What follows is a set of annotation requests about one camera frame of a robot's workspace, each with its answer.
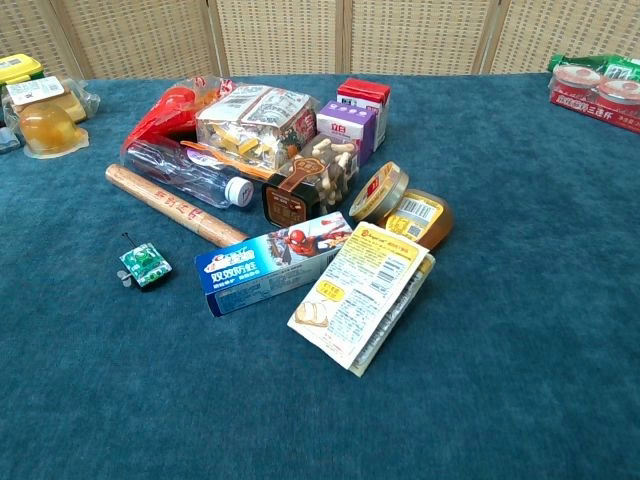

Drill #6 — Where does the small green white gadget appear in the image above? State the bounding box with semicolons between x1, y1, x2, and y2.
116;232;173;289

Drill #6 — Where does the dark box of mushroom biscuits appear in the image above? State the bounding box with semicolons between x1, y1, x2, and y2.
261;138;361;224

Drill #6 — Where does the white yellow yeast packet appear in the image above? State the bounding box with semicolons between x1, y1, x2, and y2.
287;221;436;377

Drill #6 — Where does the blue toothpaste box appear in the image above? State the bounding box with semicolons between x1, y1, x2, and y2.
194;211;355;318

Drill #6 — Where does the jelly cup with red label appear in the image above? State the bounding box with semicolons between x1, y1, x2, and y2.
348;160;410;221

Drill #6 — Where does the amber jelly cup with barcode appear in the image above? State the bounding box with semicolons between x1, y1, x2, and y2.
375;188;455;252

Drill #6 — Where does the blue table cloth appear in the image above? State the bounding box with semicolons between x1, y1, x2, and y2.
0;72;640;480

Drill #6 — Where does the purple soap box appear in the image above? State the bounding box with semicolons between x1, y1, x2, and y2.
315;100;378;167

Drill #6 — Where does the clear bag of candies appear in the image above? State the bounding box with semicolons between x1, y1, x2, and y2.
194;84;321;169

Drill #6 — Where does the red white carton box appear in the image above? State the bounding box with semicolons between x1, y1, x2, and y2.
336;77;393;152

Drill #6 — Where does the clear plastic water bottle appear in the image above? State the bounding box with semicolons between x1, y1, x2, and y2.
121;135;255;209

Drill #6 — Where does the wooden rolling pin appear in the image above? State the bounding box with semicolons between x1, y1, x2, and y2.
104;163;250;248

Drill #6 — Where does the red plastic bag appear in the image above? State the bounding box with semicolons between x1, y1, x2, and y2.
121;85;201;151

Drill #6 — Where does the woven folding screen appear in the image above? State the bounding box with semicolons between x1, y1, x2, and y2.
0;0;640;81

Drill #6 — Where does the orange fruit jelly cup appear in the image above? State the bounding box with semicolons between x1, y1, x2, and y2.
18;102;91;160

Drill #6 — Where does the wrapped bread package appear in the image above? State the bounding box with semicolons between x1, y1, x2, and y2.
2;75;101;132

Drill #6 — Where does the red triple pack of cups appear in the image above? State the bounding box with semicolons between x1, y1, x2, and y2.
548;62;640;134

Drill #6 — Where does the small grey blue packet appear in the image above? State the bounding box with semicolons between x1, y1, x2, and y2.
0;125;24;155

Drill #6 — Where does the yellow green lidded box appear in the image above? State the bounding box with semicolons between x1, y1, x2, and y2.
0;53;45;87

